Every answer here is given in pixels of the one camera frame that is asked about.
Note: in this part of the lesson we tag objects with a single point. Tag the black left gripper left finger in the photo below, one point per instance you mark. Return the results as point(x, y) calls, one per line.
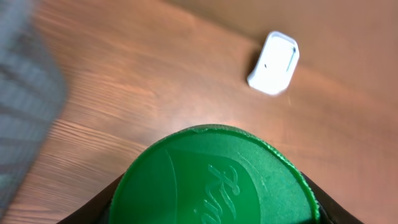
point(97, 209)

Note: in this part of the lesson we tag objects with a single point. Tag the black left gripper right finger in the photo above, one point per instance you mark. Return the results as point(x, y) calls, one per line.
point(331, 212)

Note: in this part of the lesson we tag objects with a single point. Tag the green lid jar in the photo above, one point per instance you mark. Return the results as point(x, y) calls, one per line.
point(213, 174)

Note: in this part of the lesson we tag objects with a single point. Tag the white barcode scanner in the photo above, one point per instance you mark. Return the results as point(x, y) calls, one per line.
point(276, 64)

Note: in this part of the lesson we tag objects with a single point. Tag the grey plastic mesh basket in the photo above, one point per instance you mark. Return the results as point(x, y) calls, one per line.
point(33, 93)

